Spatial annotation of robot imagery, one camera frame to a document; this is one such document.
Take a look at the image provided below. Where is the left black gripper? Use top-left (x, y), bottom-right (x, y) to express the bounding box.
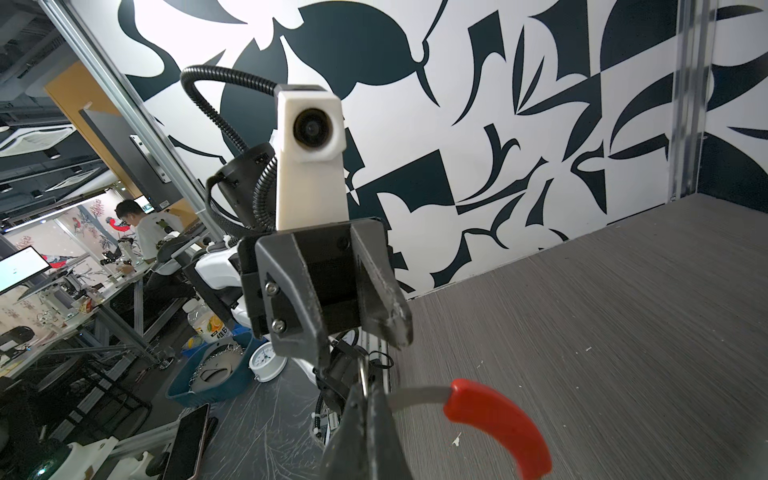
top-left (236, 220), bottom-right (414, 368)

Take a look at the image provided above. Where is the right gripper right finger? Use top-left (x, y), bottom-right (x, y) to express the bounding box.
top-left (365, 384), bottom-right (413, 480)

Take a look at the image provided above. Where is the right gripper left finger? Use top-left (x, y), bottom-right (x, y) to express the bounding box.
top-left (320, 385), bottom-right (368, 480)

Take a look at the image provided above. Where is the large wire keyring red sleeve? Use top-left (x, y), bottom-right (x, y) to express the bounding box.
top-left (353, 353), bottom-right (554, 480)

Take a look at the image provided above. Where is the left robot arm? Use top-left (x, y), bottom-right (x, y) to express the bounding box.
top-left (185, 218), bottom-right (414, 371)

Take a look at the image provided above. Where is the white alarm clock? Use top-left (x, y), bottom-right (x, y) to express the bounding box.
top-left (248, 342), bottom-right (288, 383)

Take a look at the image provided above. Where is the black smartphone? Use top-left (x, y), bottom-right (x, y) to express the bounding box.
top-left (162, 404), bottom-right (210, 480)

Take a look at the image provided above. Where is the seated person white shirt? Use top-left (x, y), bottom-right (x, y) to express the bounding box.
top-left (115, 200), bottom-right (195, 299)

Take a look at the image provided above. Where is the computer monitor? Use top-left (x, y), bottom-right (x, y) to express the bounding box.
top-left (0, 246), bottom-right (52, 294)

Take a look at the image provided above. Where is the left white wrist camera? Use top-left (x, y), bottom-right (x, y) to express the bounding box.
top-left (274, 84), bottom-right (349, 230)

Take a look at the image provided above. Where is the teal bin with chain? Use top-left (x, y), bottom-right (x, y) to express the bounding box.
top-left (165, 332), bottom-right (266, 408)

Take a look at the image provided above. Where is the left black corrugated cable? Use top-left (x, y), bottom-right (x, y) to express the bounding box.
top-left (179, 64), bottom-right (280, 232)

